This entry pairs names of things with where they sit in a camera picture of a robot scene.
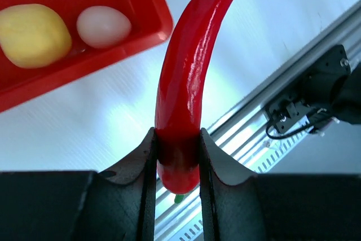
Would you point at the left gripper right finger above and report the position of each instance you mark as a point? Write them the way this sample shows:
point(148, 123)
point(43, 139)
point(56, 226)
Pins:
point(332, 203)

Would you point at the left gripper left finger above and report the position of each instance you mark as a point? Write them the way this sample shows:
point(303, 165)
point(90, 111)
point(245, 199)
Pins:
point(115, 204)

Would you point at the red chili pepper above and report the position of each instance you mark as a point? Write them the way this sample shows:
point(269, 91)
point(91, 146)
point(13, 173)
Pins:
point(180, 90)

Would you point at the pale egg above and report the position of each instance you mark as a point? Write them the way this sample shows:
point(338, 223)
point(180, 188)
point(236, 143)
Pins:
point(101, 26)

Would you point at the yellow bell pepper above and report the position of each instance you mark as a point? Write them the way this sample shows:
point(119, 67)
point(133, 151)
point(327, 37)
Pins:
point(33, 36)

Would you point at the slotted cable duct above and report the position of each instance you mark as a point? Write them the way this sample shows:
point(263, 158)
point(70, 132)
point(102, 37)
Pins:
point(239, 204)

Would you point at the aluminium mounting rail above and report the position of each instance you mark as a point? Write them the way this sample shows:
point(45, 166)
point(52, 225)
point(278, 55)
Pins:
point(241, 131)

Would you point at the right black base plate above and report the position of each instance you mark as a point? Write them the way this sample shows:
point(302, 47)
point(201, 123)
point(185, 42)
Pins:
point(307, 101)

